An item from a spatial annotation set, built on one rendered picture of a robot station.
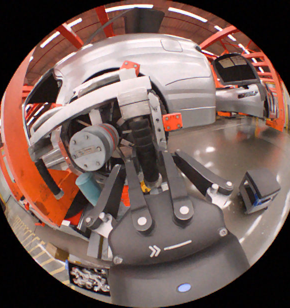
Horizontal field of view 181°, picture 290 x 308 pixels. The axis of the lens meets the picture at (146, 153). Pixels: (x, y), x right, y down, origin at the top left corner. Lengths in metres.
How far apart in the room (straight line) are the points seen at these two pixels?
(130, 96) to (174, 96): 0.56
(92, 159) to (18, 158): 0.47
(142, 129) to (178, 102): 0.57
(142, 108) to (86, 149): 0.20
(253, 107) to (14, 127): 3.00
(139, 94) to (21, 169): 0.61
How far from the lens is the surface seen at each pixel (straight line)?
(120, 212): 0.87
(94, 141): 0.26
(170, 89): 0.70
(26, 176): 0.62
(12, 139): 0.64
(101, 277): 0.41
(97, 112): 0.41
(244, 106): 2.45
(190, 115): 0.74
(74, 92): 0.49
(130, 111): 0.15
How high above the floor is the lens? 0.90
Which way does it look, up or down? 24 degrees down
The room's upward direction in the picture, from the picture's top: 14 degrees counter-clockwise
